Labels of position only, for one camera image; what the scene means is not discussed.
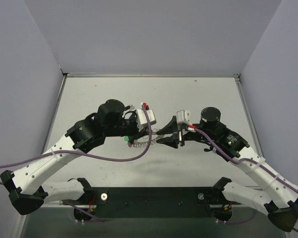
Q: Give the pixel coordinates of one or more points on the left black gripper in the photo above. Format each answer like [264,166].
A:
[135,134]

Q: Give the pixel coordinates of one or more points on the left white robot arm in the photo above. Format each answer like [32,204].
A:
[27,187]

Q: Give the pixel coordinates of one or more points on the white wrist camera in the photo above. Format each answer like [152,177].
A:
[183,118]
[144,114]

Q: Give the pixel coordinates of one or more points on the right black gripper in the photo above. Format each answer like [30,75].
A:
[179,135]

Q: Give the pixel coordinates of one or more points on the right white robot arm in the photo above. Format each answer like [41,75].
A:
[277,197]

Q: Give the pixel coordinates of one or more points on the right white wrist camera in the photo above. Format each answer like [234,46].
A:
[183,118]

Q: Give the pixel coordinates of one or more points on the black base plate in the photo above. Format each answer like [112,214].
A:
[150,202]

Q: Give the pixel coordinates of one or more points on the black tag key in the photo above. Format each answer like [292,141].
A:
[129,107]

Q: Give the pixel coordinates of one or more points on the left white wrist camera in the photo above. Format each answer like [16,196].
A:
[144,114]

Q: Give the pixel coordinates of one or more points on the metal disc with keyrings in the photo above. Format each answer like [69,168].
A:
[143,141]

